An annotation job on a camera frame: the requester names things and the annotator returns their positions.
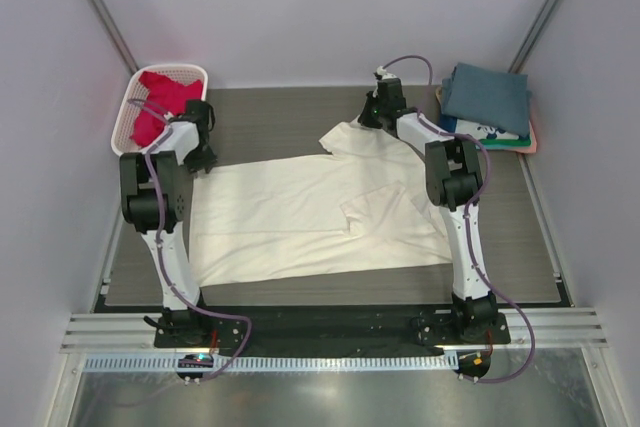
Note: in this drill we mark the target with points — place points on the red t shirt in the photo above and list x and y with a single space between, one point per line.
165 99

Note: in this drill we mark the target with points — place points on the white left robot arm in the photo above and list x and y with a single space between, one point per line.
155 188

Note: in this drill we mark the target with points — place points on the aluminium extrusion rail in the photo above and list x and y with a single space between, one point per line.
127 332

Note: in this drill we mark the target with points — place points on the folded white blue patterned shirt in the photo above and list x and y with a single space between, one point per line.
473 129

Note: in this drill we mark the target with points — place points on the folded green t shirt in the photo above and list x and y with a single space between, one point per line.
493 144

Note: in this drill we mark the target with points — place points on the white perforated plastic basket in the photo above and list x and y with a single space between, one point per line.
120 139

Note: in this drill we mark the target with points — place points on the slotted grey cable duct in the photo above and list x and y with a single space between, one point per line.
197 363

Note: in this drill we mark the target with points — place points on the cream white t shirt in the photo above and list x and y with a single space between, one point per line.
359 206

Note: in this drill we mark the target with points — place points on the left aluminium frame post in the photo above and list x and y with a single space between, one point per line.
107 22

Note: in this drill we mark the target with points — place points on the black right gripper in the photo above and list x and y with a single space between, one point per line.
364 118

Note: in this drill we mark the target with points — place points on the folded grey-blue t shirt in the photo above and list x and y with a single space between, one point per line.
485 98

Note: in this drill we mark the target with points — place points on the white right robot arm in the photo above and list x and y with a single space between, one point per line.
454 182

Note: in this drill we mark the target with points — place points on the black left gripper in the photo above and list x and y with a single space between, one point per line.
206 163

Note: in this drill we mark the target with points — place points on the aluminium frame post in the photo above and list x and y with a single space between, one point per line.
107 22
534 34

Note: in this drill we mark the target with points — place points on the right aluminium frame post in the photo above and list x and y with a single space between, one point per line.
534 34

